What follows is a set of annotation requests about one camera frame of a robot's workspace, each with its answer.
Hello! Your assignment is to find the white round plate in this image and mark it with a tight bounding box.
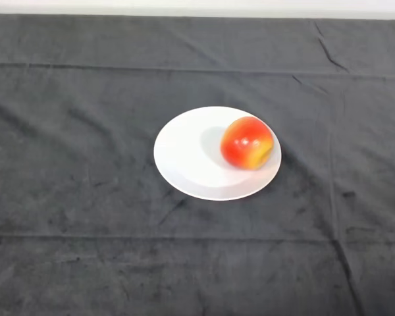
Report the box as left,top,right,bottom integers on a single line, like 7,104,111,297
153,105,282,201

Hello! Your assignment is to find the black cloth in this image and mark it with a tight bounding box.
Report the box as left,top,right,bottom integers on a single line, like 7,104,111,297
0,13,395,316

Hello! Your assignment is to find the red yellow apple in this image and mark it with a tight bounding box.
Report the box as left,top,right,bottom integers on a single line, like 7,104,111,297
220,116,275,171

